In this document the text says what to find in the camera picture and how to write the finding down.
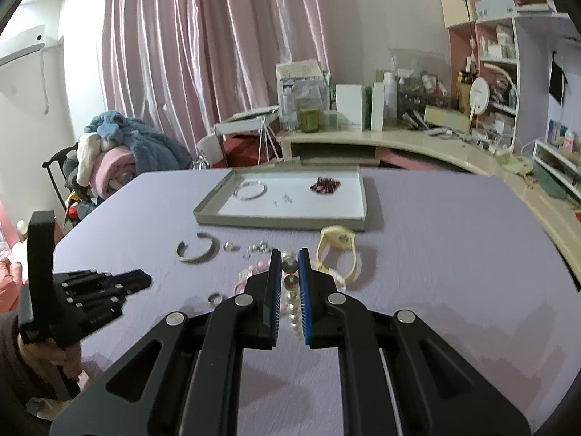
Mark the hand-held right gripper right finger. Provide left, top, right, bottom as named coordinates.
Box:
left=297, top=247, right=532, bottom=436

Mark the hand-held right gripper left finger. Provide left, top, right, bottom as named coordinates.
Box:
left=50, top=249, right=283, bottom=436

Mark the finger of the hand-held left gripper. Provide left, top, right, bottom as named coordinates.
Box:
left=53, top=269, right=153, bottom=298
left=64, top=288, right=131, bottom=330

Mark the white pearl bracelet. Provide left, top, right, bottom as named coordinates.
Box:
left=278, top=249, right=304, bottom=338

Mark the pink bead bracelet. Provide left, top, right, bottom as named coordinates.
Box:
left=233, top=254, right=273, bottom=297

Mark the silver cuff bracelet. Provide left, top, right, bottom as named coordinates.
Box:
left=176, top=231, right=221, bottom=263

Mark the cream yellow wrist watch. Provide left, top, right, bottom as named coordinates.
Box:
left=315, top=225, right=362, bottom=290

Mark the grey jewelry tray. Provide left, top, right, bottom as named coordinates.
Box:
left=193, top=166, right=367, bottom=232

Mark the person's left hand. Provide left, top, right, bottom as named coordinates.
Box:
left=18, top=337, right=86, bottom=384

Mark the pink folded blanket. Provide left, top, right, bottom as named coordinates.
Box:
left=90, top=144, right=138, bottom=198

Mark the thin silver bangle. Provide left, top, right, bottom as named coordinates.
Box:
left=232, top=181, right=268, bottom=201

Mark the white cloth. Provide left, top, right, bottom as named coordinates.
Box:
left=76, top=133, right=115, bottom=188

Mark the blue fleece blanket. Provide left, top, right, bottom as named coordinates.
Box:
left=85, top=111, right=192, bottom=191

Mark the black chair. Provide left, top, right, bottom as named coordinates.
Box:
left=42, top=142, right=81, bottom=237

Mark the white cup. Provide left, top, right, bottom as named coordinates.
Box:
left=196, top=132, right=228, bottom=170

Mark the red box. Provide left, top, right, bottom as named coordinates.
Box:
left=224, top=135, right=283, bottom=169

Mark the green glass jar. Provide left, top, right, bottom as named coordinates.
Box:
left=297, top=108, right=322, bottom=134

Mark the beige curved desk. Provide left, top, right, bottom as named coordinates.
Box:
left=276, top=124, right=581, bottom=283

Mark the white flat stack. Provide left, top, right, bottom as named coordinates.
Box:
left=213, top=106, right=280, bottom=136

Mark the white square box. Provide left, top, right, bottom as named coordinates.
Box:
left=334, top=84, right=366, bottom=132

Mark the white tall bottle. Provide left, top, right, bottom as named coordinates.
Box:
left=371, top=80, right=387, bottom=132

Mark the white slim bottle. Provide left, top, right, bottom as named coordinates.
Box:
left=383, top=71, right=397, bottom=121

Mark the pink curtain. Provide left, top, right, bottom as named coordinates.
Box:
left=97, top=0, right=364, bottom=171

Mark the white air conditioner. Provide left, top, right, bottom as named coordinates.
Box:
left=0, top=24, right=46, bottom=67

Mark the pale green hand fan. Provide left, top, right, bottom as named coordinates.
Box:
left=496, top=153, right=535, bottom=176

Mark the round white mirror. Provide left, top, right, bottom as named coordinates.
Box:
left=467, top=76, right=492, bottom=130

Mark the green cloth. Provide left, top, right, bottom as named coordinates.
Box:
left=530, top=162, right=569, bottom=199

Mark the white curved desk lamp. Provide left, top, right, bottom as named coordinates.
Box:
left=482, top=63, right=524, bottom=154

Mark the pink white bookshelf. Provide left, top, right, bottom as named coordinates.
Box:
left=438, top=0, right=581, bottom=201

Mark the black hanging pouch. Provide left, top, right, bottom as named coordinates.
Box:
left=548, top=51, right=569, bottom=103

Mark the dark red bead bracelet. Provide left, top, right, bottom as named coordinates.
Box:
left=309, top=177, right=342, bottom=194

